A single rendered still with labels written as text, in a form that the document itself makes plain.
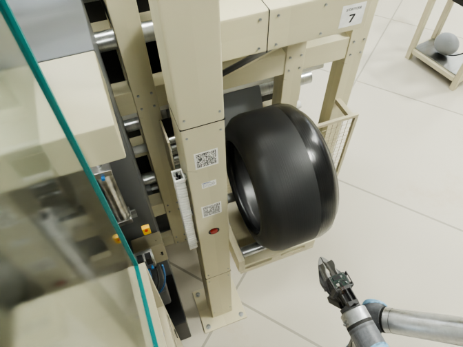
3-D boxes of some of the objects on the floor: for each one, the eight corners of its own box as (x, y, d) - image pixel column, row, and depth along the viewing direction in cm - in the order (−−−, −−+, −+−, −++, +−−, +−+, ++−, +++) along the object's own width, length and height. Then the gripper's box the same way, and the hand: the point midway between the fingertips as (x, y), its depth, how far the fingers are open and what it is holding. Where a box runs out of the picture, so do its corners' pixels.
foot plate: (205, 334, 230) (205, 332, 228) (192, 292, 245) (191, 291, 244) (247, 317, 236) (247, 316, 234) (231, 278, 251) (231, 277, 249)
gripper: (366, 299, 126) (334, 245, 139) (342, 310, 125) (311, 253, 137) (360, 308, 133) (329, 255, 145) (337, 318, 131) (308, 264, 144)
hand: (321, 261), depth 143 cm, fingers closed
